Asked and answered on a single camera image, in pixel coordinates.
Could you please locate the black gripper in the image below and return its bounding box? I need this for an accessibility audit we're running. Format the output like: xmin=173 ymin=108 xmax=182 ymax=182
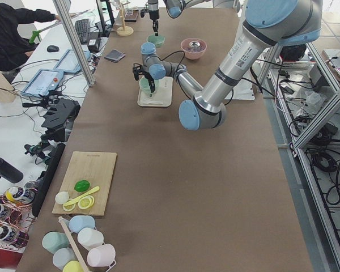
xmin=140 ymin=8 xmax=159 ymax=36
xmin=132 ymin=63 xmax=155 ymax=93

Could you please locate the green bowl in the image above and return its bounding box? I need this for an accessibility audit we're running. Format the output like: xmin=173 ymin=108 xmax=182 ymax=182
xmin=147 ymin=34 xmax=165 ymax=48
xmin=139 ymin=77 xmax=156 ymax=96

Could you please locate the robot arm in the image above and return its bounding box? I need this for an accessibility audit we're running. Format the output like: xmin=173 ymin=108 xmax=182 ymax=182
xmin=133 ymin=0 xmax=323 ymax=130
xmin=140 ymin=0 xmax=242 ymax=36

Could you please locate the cream serving tray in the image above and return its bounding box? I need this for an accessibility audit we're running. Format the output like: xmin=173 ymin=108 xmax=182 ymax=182
xmin=137 ymin=76 xmax=173 ymax=108

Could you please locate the dark wooden tray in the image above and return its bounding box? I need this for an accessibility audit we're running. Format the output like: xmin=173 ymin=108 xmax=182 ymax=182
xmin=125 ymin=8 xmax=139 ymax=23

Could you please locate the wooden mug tree stand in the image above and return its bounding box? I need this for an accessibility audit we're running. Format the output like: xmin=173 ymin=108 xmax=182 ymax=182
xmin=111 ymin=1 xmax=134 ymax=36

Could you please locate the metal ball in bowl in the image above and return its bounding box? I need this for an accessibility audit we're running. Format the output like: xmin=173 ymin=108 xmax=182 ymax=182
xmin=188 ymin=40 xmax=202 ymax=52

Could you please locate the pink bowl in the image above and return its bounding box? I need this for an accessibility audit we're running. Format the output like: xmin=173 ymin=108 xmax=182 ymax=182
xmin=180 ymin=38 xmax=207 ymax=60

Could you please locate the grey folded cloth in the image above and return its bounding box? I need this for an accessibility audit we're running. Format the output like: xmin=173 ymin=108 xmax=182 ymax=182
xmin=104 ymin=49 xmax=126 ymax=63

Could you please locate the black keyboard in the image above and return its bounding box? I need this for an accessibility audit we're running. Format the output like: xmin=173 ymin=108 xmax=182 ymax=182
xmin=74 ymin=19 xmax=90 ymax=44

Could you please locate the far teach pendant tablet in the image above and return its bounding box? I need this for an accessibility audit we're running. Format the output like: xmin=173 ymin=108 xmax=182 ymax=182
xmin=53 ymin=49 xmax=81 ymax=74

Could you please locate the teach pendant tablet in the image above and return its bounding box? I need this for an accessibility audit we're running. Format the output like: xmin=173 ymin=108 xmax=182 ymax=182
xmin=53 ymin=49 xmax=81 ymax=74
xmin=20 ymin=69 xmax=64 ymax=98

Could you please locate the bamboo cutting board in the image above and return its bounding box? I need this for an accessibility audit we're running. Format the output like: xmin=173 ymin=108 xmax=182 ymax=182
xmin=52 ymin=151 xmax=117 ymax=216

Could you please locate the black computer mouse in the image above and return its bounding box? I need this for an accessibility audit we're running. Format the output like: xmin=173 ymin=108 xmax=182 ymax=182
xmin=46 ymin=45 xmax=60 ymax=53

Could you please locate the near teach pendant tablet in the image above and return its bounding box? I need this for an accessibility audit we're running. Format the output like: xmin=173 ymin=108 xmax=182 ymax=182
xmin=20 ymin=69 xmax=64 ymax=98

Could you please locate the yellow plastic knife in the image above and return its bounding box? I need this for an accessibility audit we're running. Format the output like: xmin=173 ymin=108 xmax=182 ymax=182
xmin=63 ymin=186 xmax=100 ymax=206

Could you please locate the green toy lime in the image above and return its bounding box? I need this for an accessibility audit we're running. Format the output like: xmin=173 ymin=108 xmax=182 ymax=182
xmin=74 ymin=180 xmax=90 ymax=192

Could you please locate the upper lemon slice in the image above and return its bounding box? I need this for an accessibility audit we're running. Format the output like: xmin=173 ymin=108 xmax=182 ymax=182
xmin=78 ymin=195 xmax=95 ymax=210

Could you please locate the lemon slice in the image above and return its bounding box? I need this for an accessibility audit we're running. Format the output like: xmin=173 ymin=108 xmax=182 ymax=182
xmin=62 ymin=199 xmax=76 ymax=212
xmin=78 ymin=195 xmax=95 ymax=210

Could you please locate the person in black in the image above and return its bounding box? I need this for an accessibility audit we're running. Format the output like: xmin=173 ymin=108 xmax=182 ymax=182
xmin=0 ymin=3 xmax=59 ymax=72

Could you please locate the white toy garlic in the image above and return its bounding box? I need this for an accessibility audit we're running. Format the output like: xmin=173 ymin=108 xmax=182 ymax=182
xmin=55 ymin=191 xmax=70 ymax=205

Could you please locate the lower lemon slice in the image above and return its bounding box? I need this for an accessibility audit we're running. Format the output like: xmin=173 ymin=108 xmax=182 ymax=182
xmin=62 ymin=199 xmax=76 ymax=212

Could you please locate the light blue cup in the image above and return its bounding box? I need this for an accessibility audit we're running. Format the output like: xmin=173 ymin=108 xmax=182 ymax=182
xmin=69 ymin=215 xmax=95 ymax=233

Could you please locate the white cup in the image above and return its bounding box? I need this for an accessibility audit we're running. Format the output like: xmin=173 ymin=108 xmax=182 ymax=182
xmin=77 ymin=227 xmax=104 ymax=250

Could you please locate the black water bottle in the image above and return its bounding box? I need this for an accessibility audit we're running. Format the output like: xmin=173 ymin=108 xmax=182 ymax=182
xmin=0 ymin=157 xmax=23 ymax=184

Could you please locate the yellow sauce bottle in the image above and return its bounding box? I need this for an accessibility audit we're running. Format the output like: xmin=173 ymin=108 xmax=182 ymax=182
xmin=5 ymin=186 xmax=35 ymax=205

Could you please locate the pink cup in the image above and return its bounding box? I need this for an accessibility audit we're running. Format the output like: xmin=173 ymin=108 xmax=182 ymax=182
xmin=87 ymin=244 xmax=116 ymax=267

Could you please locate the mint green cup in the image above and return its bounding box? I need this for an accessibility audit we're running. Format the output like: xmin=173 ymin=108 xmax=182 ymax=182
xmin=42 ymin=232 xmax=69 ymax=254

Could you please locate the pale grey cup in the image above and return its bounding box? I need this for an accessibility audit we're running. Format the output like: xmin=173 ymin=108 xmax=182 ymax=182
xmin=52 ymin=248 xmax=77 ymax=270

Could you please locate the yellow cup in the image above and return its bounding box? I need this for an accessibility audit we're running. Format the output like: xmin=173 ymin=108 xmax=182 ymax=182
xmin=63 ymin=260 xmax=84 ymax=272

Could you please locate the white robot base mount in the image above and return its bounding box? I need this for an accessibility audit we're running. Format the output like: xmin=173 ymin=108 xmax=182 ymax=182
xmin=233 ymin=71 xmax=255 ymax=100

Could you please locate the black camera stand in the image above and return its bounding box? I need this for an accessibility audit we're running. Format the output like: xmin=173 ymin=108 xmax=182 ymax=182
xmin=22 ymin=96 xmax=80 ymax=142

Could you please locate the aluminium frame post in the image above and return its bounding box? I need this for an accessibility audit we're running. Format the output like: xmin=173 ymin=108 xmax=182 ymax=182
xmin=53 ymin=0 xmax=95 ymax=87

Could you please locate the green handled grabber tool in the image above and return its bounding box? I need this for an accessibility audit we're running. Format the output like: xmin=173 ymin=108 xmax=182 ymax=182
xmin=29 ymin=21 xmax=61 ymax=44

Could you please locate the wooden rack handle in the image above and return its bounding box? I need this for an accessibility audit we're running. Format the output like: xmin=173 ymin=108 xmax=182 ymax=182
xmin=58 ymin=216 xmax=90 ymax=272

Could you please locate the copper wire bottle rack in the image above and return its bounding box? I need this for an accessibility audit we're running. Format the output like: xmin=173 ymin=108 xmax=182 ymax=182
xmin=0 ymin=186 xmax=37 ymax=251

